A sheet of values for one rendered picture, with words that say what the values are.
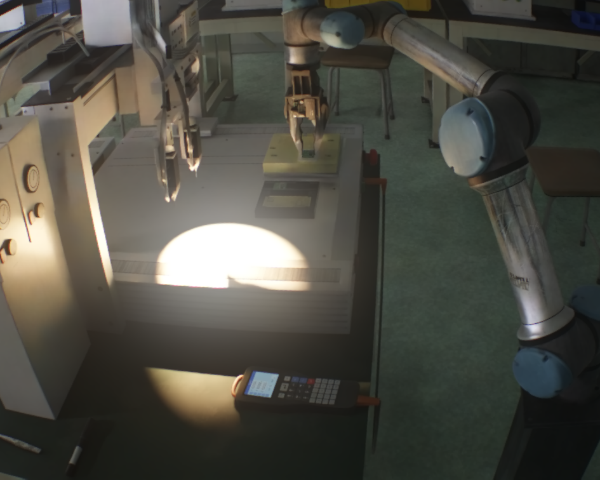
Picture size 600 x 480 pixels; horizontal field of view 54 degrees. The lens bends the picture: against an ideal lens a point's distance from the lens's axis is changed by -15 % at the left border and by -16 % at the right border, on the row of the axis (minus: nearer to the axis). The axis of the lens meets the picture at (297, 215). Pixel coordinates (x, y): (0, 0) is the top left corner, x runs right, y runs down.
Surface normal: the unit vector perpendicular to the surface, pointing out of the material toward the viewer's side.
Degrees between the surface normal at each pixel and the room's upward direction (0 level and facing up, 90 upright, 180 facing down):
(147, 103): 90
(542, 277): 61
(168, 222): 0
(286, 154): 0
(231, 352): 0
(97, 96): 90
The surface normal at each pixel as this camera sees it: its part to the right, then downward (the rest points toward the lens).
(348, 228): -0.05, -0.87
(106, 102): 0.99, 0.02
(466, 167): -0.83, 0.22
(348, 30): 0.61, 0.37
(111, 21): -0.11, 0.50
